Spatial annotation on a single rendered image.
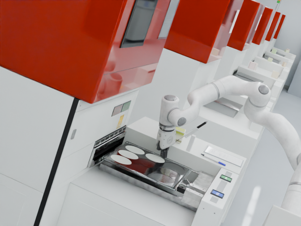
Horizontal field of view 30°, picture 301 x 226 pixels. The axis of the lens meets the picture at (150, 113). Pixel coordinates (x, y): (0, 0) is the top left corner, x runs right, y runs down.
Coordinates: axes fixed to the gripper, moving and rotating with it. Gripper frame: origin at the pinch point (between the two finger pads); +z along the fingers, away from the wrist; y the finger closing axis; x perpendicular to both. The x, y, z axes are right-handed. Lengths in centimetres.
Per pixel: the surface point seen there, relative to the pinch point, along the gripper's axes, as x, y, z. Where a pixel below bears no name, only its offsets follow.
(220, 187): -40.2, -5.7, -5.4
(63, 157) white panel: -10, -71, -32
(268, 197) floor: 68, 255, 191
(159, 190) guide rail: -20.5, -24.1, -0.1
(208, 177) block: -22.3, 9.4, 6.1
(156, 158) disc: -0.4, -5.3, 0.6
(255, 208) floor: 55, 208, 174
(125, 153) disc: 6.3, -21.2, -5.0
